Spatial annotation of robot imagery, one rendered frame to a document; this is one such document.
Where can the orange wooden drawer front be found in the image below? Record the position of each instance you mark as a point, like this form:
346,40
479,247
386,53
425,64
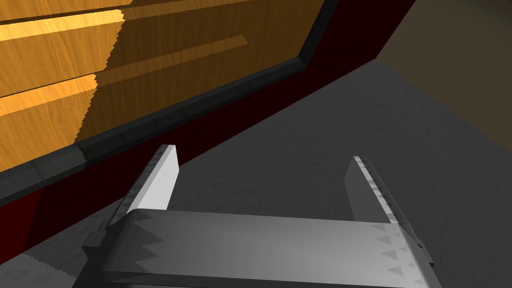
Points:
132,100
60,60

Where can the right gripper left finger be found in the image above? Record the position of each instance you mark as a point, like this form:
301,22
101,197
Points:
158,184

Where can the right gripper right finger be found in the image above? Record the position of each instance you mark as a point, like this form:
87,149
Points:
366,200

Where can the orange wooden drawer cabinet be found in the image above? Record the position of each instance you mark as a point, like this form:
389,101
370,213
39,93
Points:
224,76

